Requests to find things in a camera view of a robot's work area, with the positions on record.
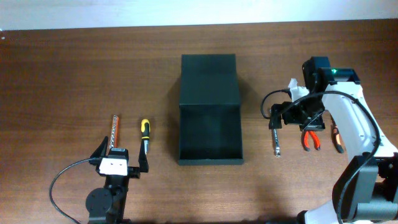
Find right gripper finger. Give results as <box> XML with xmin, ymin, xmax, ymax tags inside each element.
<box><xmin>299</xmin><ymin>121</ymin><xmax>325</xmax><ymax>131</ymax></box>
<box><xmin>269</xmin><ymin>104</ymin><xmax>282</xmax><ymax>129</ymax></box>

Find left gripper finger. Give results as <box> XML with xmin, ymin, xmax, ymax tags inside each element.
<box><xmin>90</xmin><ymin>136</ymin><xmax>108</xmax><ymax>165</ymax></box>
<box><xmin>138</xmin><ymin>140</ymin><xmax>149</xmax><ymax>173</ymax></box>

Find silver ratchet wrench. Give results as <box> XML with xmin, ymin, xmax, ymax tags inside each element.
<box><xmin>272</xmin><ymin>129</ymin><xmax>280</xmax><ymax>157</ymax></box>

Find small red cutting pliers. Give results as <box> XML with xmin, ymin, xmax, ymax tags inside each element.
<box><xmin>300</xmin><ymin>129</ymin><xmax>322</xmax><ymax>152</ymax></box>

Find orange black long-nose pliers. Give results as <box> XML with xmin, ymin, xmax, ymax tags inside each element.
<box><xmin>331</xmin><ymin>117</ymin><xmax>344</xmax><ymax>154</ymax></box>

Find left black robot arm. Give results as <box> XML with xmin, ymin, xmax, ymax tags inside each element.
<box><xmin>85</xmin><ymin>136</ymin><xmax>149</xmax><ymax>224</ymax></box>

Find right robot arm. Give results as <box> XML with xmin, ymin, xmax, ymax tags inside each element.
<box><xmin>267</xmin><ymin>57</ymin><xmax>397</xmax><ymax>223</ymax></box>

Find yellow black screwdriver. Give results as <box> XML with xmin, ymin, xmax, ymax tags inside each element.
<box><xmin>141</xmin><ymin>119</ymin><xmax>150</xmax><ymax>154</ymax></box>

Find dark green open box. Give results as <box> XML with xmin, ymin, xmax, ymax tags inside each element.
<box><xmin>178</xmin><ymin>54</ymin><xmax>244</xmax><ymax>166</ymax></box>

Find orange socket bit rail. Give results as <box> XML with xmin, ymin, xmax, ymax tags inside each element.
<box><xmin>109</xmin><ymin>115</ymin><xmax>119</xmax><ymax>149</ymax></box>

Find left black cable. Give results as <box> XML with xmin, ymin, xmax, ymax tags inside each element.
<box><xmin>49</xmin><ymin>157</ymin><xmax>101</xmax><ymax>224</ymax></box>

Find black cable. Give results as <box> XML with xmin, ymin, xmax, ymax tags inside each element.
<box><xmin>49</xmin><ymin>157</ymin><xmax>101</xmax><ymax>224</ymax></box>
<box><xmin>260</xmin><ymin>89</ymin><xmax>382</xmax><ymax>224</ymax></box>

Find right black cable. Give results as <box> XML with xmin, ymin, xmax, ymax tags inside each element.
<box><xmin>260</xmin><ymin>89</ymin><xmax>382</xmax><ymax>224</ymax></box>

